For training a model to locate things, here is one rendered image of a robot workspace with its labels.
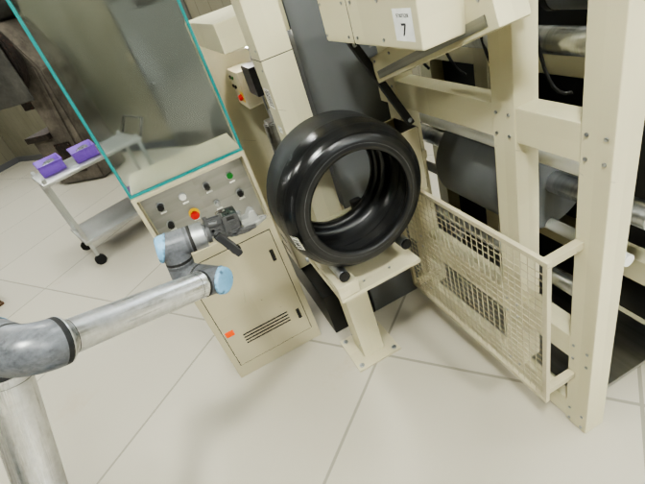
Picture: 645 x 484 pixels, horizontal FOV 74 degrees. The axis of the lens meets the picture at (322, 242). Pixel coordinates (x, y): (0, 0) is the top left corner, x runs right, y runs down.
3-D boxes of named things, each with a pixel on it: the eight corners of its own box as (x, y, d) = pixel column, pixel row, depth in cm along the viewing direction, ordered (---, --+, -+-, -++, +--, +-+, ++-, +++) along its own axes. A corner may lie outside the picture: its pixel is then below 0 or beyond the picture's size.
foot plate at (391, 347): (340, 342, 258) (339, 340, 257) (377, 321, 263) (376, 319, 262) (360, 373, 236) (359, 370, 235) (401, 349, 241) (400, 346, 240)
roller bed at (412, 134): (379, 185, 212) (366, 130, 195) (404, 174, 214) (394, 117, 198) (401, 200, 195) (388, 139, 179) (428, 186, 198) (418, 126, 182)
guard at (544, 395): (413, 283, 236) (389, 173, 198) (416, 282, 237) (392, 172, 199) (545, 403, 163) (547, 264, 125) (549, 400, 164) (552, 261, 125)
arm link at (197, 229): (199, 254, 142) (195, 242, 149) (213, 250, 143) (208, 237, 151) (190, 231, 137) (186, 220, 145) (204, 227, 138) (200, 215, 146)
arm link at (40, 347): (0, 346, 83) (235, 259, 140) (-29, 335, 89) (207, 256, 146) (13, 399, 85) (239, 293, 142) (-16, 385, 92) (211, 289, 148)
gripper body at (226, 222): (238, 212, 141) (203, 225, 138) (246, 234, 146) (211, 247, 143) (233, 204, 148) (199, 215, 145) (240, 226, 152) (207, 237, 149)
